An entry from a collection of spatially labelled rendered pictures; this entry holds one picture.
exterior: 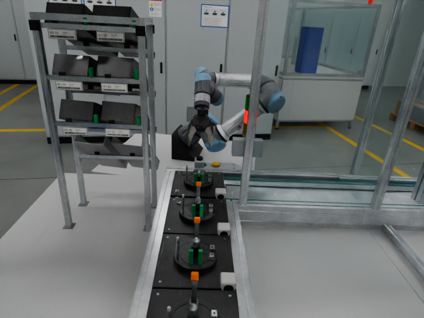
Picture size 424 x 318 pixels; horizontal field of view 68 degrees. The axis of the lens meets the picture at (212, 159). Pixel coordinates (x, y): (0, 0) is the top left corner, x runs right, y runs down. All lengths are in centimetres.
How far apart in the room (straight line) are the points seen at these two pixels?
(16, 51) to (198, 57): 542
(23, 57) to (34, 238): 757
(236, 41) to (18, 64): 582
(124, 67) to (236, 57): 336
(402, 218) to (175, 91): 339
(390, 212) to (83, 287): 124
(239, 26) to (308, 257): 355
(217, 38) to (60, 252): 355
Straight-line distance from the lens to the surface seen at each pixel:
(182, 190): 139
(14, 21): 875
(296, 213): 140
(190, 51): 431
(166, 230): 116
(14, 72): 892
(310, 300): 115
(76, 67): 121
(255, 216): 137
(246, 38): 445
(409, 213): 161
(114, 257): 124
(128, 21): 109
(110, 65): 118
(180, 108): 443
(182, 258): 102
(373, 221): 155
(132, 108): 119
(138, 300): 95
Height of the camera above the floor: 167
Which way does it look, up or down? 24 degrees down
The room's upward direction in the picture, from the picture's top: 3 degrees clockwise
